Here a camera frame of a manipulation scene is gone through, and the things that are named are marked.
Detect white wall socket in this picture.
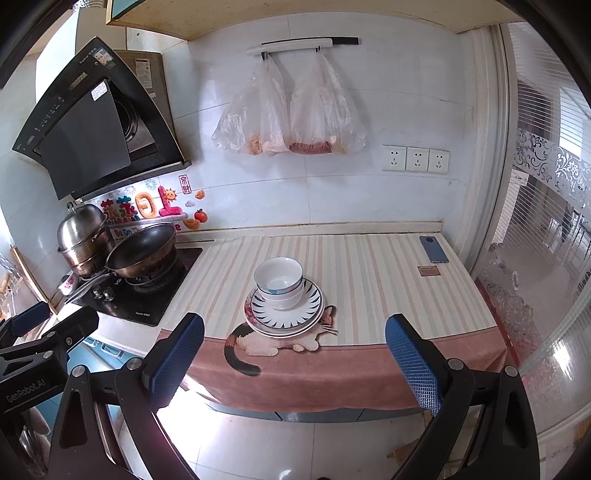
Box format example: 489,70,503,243
382,144,408,172
428,148,450,175
406,147,430,173

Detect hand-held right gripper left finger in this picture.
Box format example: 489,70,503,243
48,312,205,480

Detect patterned glass sliding door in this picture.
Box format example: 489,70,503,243
480,23,591,444

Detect white wall hook rail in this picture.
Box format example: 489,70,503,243
246,37,361,58

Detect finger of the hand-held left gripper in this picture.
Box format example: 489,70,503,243
0,307,100,367
0,302,52,344

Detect blue leaf pattern plate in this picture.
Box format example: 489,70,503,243
249,278,324,329

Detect cardboard scrap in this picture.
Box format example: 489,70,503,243
387,440,428,460

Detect steel steamer pot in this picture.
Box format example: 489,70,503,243
56,202,116,278

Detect white plate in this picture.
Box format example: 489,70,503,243
247,286,326,337

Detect striped tablecloth with cat print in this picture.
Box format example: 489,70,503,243
159,229,509,411

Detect clear plastic bag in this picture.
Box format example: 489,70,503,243
211,58,294,157
288,51,368,157

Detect black range hood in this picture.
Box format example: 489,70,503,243
11,37,192,201

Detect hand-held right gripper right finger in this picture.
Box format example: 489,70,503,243
385,314,541,480

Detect wooden wall cabinet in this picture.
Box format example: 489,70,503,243
105,0,527,34

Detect dark wok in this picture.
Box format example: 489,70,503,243
60,222,177,302

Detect blue smartphone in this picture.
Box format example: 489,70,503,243
419,235,450,264

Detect black gas stove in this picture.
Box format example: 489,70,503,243
69,247,204,328

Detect colourful wall stickers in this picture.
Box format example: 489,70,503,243
99,174,208,236

